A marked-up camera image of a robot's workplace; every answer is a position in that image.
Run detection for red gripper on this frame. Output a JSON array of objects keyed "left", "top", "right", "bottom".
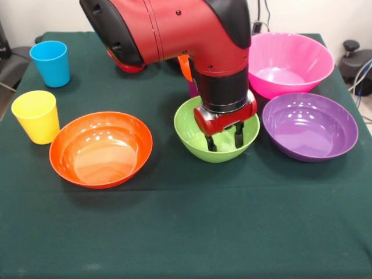
[{"left": 193, "top": 90, "right": 258, "bottom": 153}]

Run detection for green bowl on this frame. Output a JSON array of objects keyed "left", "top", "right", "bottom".
[{"left": 173, "top": 95, "right": 260, "bottom": 163}]

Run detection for purple plastic cup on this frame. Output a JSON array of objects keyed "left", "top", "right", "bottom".
[{"left": 187, "top": 80, "right": 200, "bottom": 99}]

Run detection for small orange bowl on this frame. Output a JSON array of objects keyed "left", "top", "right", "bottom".
[{"left": 177, "top": 55, "right": 194, "bottom": 84}]

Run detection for purple bowl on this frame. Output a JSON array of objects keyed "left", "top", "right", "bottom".
[{"left": 262, "top": 92, "right": 359, "bottom": 163}]

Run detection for large pink bowl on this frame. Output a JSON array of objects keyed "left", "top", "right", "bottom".
[{"left": 248, "top": 31, "right": 335, "bottom": 100}]

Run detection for small red bowl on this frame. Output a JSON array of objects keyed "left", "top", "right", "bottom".
[{"left": 106, "top": 49, "right": 146, "bottom": 74}]

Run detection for blue plastic cup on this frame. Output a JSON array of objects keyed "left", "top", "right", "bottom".
[{"left": 29, "top": 40, "right": 71, "bottom": 88}]

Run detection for dark green table cloth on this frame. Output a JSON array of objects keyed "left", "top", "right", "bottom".
[{"left": 0, "top": 31, "right": 372, "bottom": 279}]

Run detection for large orange bowl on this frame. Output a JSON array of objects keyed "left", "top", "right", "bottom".
[{"left": 48, "top": 111, "right": 153, "bottom": 190}]

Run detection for black equipment with knob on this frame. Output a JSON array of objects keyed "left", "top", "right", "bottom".
[{"left": 338, "top": 40, "right": 372, "bottom": 96}]

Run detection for yellow plastic cup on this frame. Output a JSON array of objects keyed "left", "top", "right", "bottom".
[{"left": 10, "top": 90, "right": 60, "bottom": 145}]

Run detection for black chair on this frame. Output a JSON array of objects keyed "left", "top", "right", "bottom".
[{"left": 0, "top": 20, "right": 31, "bottom": 92}]

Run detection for grey cable with plug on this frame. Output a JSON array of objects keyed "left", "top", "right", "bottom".
[{"left": 250, "top": 20, "right": 271, "bottom": 34}]

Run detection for black hanging cable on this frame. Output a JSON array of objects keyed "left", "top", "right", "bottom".
[{"left": 263, "top": 0, "right": 273, "bottom": 33}]

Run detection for grey and blue cables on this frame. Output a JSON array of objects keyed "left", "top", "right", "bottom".
[{"left": 347, "top": 58, "right": 372, "bottom": 96}]

